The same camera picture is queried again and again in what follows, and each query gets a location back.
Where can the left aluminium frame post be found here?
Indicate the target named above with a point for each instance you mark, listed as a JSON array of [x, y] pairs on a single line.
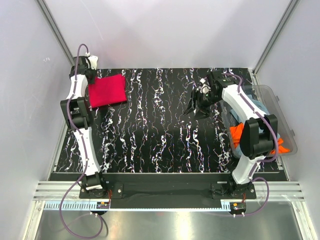
[[55, 30]]

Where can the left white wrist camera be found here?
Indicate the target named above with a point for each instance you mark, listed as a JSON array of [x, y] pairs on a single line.
[[92, 61]]

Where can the right orange connector block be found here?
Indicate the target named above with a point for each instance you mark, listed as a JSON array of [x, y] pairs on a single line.
[[237, 206]]

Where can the left orange connector block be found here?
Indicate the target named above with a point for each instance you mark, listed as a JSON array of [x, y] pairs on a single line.
[[103, 205]]

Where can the orange connector block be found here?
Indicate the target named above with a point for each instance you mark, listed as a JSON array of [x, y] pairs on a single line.
[[103, 205], [237, 206]]

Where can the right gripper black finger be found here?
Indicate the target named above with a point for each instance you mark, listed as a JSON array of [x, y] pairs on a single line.
[[192, 104], [202, 113]]

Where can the pink red t shirt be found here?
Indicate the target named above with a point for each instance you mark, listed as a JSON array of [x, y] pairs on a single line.
[[107, 91]]

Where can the right aluminium frame post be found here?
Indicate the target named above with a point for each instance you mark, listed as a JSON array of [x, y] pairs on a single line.
[[292, 5]]

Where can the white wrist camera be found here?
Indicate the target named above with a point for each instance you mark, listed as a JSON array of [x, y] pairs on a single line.
[[92, 61], [204, 88]]

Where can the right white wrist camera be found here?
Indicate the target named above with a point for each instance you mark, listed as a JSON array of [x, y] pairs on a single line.
[[204, 88]]

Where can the black marble pattern mat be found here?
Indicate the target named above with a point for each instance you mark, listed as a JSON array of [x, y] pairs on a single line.
[[149, 133]]

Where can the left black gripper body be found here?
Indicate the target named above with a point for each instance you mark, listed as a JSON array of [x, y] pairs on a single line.
[[92, 73]]

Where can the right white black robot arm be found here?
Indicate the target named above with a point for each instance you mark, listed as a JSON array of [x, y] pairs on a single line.
[[259, 139]]

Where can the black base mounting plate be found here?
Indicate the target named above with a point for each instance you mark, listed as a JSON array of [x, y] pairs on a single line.
[[159, 190]]

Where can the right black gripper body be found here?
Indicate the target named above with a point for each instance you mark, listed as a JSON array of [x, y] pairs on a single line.
[[205, 101]]

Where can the grey blue t shirt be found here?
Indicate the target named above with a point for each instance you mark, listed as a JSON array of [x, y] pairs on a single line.
[[243, 111]]

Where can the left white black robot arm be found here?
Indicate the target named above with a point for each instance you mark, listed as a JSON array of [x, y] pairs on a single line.
[[79, 119]]

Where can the orange t shirt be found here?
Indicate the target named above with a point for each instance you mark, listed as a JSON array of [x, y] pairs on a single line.
[[236, 133]]

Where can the aluminium frame post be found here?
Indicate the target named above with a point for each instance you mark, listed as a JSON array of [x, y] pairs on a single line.
[[292, 5], [55, 30]]

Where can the clear plastic bin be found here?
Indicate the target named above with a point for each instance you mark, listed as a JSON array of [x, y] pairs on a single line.
[[265, 100]]

